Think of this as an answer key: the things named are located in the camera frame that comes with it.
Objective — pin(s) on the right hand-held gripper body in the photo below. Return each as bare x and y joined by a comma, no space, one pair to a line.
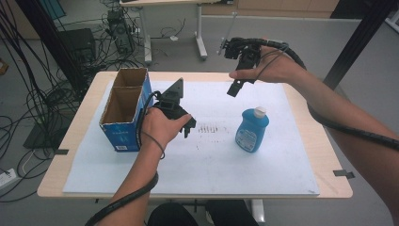
247,55

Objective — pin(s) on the person's right leg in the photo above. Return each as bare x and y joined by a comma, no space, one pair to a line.
232,213

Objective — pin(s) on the white shoe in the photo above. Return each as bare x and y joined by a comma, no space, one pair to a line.
209,217

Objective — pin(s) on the white table leg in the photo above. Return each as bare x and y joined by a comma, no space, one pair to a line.
258,212

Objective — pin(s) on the blue cardboard box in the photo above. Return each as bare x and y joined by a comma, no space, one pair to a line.
124,135

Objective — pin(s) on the black equipment box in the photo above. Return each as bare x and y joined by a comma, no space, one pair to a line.
78,44

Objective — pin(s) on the person's leg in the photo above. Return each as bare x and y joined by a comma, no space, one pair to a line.
232,213
171,216

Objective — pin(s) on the blue bottle with white cap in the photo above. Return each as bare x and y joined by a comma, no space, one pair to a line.
251,132

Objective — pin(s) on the light wooden table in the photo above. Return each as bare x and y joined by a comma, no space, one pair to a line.
326,150

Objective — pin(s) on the black computer tower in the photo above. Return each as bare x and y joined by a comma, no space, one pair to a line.
120,31

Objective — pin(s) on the black tape strip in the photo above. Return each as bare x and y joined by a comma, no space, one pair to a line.
61,152
343,173

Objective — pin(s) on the wooden cabinet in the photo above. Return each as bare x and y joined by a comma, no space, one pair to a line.
282,8

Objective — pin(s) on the black metal pole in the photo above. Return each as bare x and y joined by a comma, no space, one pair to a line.
357,40

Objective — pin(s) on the person's right hand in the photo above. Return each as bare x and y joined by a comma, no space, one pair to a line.
279,69

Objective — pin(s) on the white power strip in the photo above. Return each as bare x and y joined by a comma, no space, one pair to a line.
7,178

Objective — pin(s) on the white table mat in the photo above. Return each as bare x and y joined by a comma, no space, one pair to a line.
219,166

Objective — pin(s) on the person's left hand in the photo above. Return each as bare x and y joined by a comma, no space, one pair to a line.
156,128

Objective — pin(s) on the black metal stand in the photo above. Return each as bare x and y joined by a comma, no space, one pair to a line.
53,40

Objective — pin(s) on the white background desk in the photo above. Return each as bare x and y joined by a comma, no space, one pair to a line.
200,40

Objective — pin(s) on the person's left leg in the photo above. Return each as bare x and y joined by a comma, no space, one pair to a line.
171,216

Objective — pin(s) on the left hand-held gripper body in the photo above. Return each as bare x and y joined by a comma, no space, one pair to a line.
171,102

